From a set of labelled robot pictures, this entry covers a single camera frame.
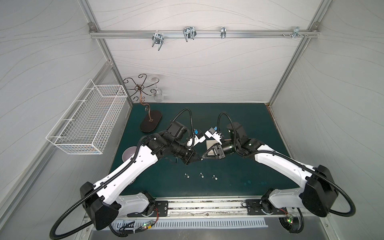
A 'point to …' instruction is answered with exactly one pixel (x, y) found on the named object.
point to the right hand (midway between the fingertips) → (202, 157)
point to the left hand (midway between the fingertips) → (200, 159)
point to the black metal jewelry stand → (148, 124)
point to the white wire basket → (87, 125)
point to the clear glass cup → (158, 96)
